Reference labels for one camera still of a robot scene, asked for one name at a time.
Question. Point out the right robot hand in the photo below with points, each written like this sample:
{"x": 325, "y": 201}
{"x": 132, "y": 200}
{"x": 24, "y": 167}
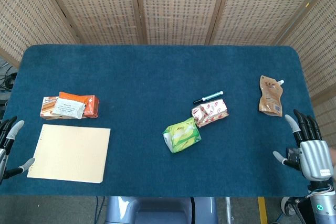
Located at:
{"x": 313, "y": 155}

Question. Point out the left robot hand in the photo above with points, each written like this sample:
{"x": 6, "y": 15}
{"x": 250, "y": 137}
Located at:
{"x": 5, "y": 142}

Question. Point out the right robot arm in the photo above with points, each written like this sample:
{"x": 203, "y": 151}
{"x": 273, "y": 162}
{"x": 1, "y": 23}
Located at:
{"x": 322, "y": 200}

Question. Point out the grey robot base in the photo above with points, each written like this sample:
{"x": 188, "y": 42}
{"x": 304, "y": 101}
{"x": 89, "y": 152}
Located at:
{"x": 160, "y": 209}

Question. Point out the orange biscuit box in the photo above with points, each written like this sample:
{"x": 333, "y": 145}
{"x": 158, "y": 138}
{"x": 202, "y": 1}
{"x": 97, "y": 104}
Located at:
{"x": 47, "y": 107}

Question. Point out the beige paper sheet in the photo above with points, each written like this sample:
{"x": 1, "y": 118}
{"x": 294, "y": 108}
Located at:
{"x": 71, "y": 153}

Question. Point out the white wet wipes pack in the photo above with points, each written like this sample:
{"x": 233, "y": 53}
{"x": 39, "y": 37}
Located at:
{"x": 68, "y": 108}

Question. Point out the brown spout pouch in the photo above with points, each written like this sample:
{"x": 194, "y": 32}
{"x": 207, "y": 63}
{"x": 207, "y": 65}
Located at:
{"x": 270, "y": 98}

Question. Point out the orange snack box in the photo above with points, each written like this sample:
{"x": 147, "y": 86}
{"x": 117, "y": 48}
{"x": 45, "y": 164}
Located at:
{"x": 90, "y": 104}

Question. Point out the red white tissue pack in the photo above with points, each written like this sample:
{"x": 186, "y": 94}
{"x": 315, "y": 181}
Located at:
{"x": 210, "y": 111}

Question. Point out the black white marker pen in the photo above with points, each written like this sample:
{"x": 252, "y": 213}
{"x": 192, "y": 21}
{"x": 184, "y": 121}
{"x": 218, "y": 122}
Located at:
{"x": 208, "y": 97}

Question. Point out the green tissue pack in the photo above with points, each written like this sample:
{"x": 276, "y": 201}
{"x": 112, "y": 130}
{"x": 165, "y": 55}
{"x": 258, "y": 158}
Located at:
{"x": 182, "y": 136}

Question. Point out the blue table cloth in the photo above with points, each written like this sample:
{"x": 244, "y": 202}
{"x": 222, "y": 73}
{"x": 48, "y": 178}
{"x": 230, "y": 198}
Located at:
{"x": 162, "y": 82}

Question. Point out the woven bamboo folding screen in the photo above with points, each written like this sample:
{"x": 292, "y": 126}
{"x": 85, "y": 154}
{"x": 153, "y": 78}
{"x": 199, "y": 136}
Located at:
{"x": 168, "y": 6}

